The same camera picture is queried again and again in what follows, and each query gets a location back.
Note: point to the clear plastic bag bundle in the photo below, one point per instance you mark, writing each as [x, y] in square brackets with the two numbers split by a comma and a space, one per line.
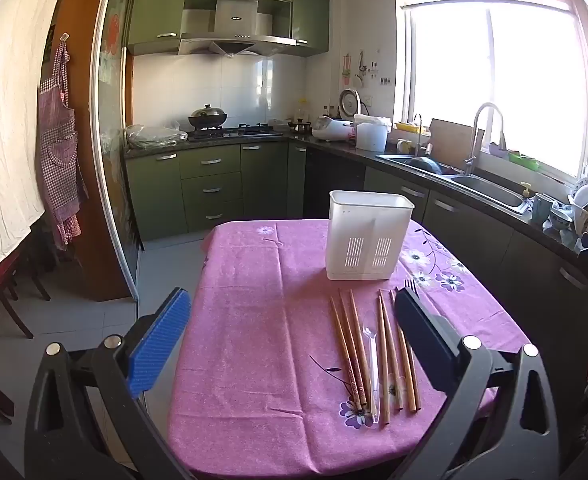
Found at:
[154, 135]

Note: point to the purple floral tablecloth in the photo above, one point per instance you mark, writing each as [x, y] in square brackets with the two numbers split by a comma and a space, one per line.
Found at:
[254, 310]

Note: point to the metal fork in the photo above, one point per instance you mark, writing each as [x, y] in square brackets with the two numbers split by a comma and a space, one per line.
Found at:
[411, 287]

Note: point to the black gas stove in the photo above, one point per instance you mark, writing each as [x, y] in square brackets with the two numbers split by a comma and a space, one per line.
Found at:
[244, 131]

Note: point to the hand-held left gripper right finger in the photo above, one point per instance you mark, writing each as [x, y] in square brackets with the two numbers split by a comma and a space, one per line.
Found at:
[418, 340]

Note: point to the green kitchen cabinets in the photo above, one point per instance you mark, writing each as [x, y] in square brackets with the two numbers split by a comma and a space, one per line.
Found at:
[159, 195]
[304, 15]

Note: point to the dark wooden chair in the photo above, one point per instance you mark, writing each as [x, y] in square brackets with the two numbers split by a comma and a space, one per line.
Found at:
[4, 285]

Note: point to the black wok with lid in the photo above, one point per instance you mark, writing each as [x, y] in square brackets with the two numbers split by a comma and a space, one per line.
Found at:
[208, 117]

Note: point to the small black pot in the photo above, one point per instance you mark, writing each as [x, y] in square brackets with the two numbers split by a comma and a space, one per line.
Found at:
[301, 126]

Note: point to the round white appliance lid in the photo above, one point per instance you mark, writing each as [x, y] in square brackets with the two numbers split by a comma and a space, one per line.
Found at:
[349, 102]

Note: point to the steel range hood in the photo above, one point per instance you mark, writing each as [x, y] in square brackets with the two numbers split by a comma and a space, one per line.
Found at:
[236, 15]

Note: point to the green upper kitchen cabinets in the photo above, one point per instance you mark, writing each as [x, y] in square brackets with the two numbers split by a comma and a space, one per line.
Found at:
[304, 15]

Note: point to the white lidded plastic bucket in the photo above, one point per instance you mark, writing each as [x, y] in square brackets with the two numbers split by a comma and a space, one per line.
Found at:
[371, 135]

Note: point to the green lower kitchen cabinets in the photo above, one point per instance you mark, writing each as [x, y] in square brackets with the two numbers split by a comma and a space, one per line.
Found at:
[159, 195]

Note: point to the green plastic tray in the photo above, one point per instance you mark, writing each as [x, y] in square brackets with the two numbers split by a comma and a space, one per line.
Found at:
[523, 160]

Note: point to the dark bowl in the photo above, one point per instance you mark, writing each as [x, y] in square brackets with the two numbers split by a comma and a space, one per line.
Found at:
[426, 166]

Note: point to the white mug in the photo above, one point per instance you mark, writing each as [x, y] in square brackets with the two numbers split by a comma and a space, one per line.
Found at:
[402, 146]

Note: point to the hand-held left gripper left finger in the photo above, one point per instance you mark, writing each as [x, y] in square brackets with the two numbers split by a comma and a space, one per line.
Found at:
[159, 345]

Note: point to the brown wooden partition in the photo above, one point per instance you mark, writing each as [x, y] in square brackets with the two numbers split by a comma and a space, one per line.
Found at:
[81, 110]

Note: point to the yellow plastic tray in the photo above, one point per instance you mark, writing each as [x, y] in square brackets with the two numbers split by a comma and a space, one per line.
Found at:
[408, 127]

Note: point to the kitchen window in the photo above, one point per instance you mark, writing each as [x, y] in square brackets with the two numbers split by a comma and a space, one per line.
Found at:
[523, 85]

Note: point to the small soap dispenser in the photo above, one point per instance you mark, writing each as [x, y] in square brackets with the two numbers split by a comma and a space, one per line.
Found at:
[525, 191]

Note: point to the grey cup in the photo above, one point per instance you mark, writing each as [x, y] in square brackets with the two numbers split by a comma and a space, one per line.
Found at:
[541, 208]

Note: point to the dark brown wooden chopstick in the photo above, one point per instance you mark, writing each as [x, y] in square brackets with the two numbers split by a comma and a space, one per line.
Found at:
[345, 352]
[360, 340]
[352, 345]

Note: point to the white rice cooker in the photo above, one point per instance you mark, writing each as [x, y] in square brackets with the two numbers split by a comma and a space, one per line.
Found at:
[330, 129]

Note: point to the wooden cutting board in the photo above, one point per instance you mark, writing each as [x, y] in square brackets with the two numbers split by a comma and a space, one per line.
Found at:
[448, 142]

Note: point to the white plastic utensil holder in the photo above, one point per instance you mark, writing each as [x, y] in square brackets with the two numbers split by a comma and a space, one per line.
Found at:
[368, 220]

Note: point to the steel kitchen sink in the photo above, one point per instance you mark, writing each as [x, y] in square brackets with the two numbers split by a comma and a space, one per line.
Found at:
[488, 187]

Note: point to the clear plastic spoon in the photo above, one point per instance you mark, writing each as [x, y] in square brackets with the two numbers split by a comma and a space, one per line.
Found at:
[372, 375]

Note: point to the steel kitchen faucet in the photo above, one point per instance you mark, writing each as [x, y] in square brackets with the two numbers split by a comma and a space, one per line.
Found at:
[469, 160]

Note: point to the white hanging sheet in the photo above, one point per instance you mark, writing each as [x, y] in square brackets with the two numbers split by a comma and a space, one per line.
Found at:
[4, 135]

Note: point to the purple checked apron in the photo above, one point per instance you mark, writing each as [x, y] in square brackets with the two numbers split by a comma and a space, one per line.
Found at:
[59, 160]

